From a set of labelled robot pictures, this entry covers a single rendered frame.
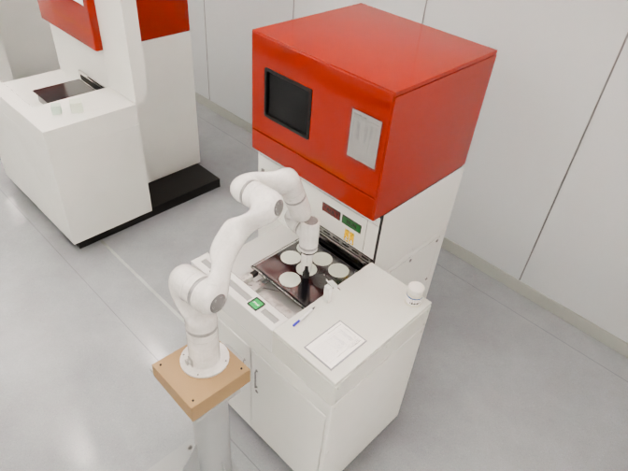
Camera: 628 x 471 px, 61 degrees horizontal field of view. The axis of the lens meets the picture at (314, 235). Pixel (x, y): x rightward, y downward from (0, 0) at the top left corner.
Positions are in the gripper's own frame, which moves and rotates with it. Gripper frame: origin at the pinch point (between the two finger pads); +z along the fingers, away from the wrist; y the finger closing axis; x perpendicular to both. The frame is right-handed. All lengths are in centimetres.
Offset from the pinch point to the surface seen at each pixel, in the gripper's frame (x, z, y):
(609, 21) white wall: 143, -93, -106
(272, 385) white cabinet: -11, 31, 40
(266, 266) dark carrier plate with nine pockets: -18.8, 2.1, -5.0
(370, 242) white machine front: 28.3, -14.4, -9.5
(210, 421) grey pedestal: -34, 35, 58
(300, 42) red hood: -11, -90, -47
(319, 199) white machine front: 3.2, -20.1, -31.9
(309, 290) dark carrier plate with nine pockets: 2.3, 2.1, 8.0
